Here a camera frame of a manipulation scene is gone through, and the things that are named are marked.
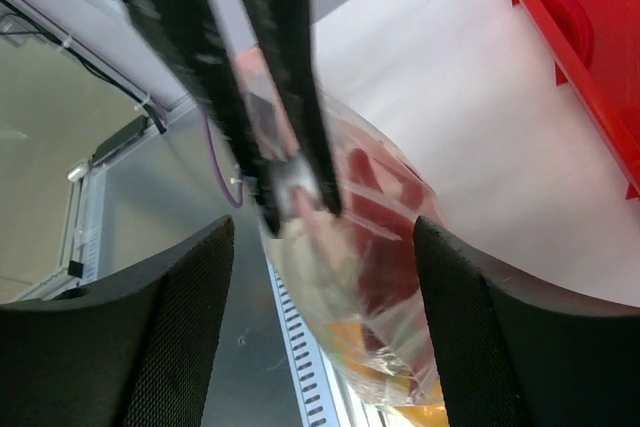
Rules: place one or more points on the green white leek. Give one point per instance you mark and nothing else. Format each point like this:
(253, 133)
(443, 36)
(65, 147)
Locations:
(320, 268)

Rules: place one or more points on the clear zip top bag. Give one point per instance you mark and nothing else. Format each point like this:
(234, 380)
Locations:
(385, 352)

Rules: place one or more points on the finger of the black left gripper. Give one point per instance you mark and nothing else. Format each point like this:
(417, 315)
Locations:
(282, 29)
(185, 35)

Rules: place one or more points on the red plastic tray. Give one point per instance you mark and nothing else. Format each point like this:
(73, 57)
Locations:
(595, 45)

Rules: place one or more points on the red chili pepper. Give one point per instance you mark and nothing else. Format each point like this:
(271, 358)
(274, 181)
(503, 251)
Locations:
(573, 21)

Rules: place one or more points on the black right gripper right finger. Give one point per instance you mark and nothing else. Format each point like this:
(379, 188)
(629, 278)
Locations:
(514, 350)

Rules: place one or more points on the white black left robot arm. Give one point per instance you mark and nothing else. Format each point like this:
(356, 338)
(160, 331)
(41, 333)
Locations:
(288, 175)

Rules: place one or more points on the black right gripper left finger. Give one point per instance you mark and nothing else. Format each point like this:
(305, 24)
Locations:
(135, 348)

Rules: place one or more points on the white slotted cable duct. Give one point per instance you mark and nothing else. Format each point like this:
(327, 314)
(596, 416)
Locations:
(309, 377)

